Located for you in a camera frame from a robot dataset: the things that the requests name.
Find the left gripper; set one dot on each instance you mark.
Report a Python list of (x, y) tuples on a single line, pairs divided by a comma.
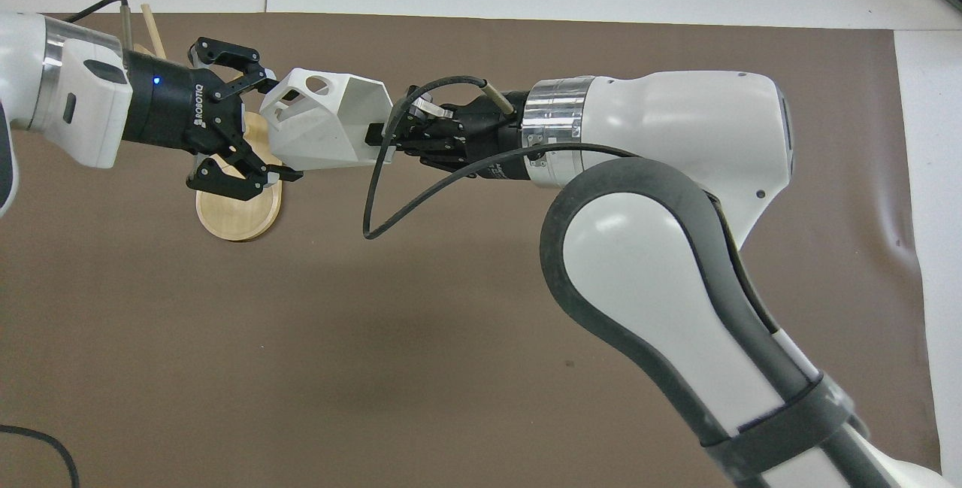
[(169, 108)]

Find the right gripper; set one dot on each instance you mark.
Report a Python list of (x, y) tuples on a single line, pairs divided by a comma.
[(492, 138)]

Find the white angular cup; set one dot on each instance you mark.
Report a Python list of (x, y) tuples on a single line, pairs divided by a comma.
[(331, 127)]

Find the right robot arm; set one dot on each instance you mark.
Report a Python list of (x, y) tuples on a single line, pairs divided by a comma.
[(676, 172)]

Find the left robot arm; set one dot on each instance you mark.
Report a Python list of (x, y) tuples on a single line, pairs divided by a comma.
[(34, 74)]

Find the wooden cup rack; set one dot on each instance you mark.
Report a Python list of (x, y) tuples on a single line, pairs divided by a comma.
[(240, 219)]

